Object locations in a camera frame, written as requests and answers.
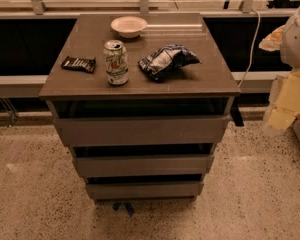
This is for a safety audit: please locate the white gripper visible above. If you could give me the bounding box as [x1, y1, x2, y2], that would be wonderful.
[267, 69, 300, 130]

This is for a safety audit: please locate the grey drawer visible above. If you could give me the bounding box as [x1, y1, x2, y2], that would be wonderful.
[86, 181, 204, 200]
[55, 116, 230, 147]
[73, 155, 214, 178]

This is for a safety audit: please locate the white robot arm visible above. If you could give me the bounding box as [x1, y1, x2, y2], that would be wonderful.
[259, 6, 300, 131]

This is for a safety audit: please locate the grey top drawer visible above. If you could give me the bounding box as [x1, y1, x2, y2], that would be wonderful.
[55, 116, 230, 147]

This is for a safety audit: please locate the grey three-drawer cabinet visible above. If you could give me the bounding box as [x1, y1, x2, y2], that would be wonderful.
[40, 13, 240, 187]

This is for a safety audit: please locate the grey bottom drawer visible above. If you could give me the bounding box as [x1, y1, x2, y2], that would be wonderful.
[86, 181, 204, 200]

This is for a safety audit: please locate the crumpled blue chip bag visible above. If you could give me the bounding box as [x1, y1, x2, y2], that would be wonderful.
[138, 44, 200, 82]

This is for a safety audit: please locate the white ceramic bowl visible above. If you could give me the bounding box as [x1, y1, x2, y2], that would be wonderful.
[111, 16, 147, 39]

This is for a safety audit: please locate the green white soda can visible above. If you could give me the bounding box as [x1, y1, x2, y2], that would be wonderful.
[103, 40, 128, 85]

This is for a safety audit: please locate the black candy bar wrapper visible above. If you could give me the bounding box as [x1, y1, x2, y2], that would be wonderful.
[61, 56, 96, 73]

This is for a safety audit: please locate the white cable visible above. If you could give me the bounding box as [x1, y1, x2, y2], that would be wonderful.
[237, 7, 262, 88]

